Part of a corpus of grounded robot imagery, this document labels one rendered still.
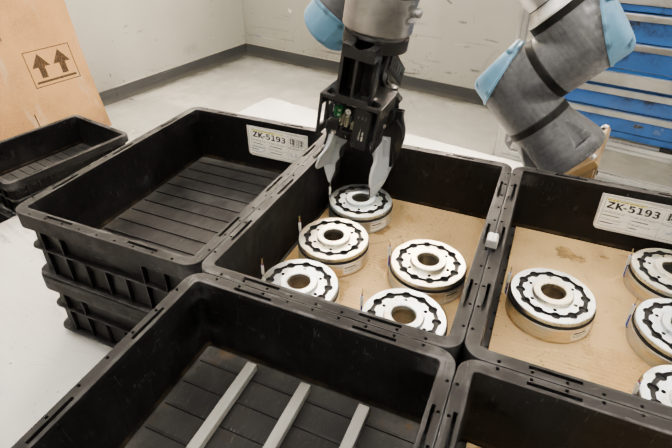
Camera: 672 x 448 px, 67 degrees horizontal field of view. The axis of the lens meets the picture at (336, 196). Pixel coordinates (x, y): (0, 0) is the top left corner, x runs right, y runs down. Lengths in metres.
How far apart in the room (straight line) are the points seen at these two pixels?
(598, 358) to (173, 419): 0.48
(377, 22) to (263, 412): 0.41
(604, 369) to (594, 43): 0.50
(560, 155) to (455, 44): 2.69
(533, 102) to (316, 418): 0.65
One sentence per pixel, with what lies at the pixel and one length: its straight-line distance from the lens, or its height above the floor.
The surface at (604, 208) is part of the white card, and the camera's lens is 0.83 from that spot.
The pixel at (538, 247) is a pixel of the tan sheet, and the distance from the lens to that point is 0.83.
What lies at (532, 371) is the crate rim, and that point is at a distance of 0.51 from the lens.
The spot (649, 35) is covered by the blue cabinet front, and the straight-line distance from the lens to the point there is 2.47.
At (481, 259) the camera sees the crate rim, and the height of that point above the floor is 0.93.
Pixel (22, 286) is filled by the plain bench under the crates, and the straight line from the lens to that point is 1.05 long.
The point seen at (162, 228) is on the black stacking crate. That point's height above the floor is 0.83.
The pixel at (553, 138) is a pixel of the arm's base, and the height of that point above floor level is 0.92.
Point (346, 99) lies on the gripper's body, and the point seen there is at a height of 1.10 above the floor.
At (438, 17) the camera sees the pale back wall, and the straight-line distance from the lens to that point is 3.61.
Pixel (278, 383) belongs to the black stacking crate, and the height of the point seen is 0.83.
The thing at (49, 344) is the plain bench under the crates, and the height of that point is 0.70.
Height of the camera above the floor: 1.30
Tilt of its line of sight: 32 degrees down
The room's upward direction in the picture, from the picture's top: straight up
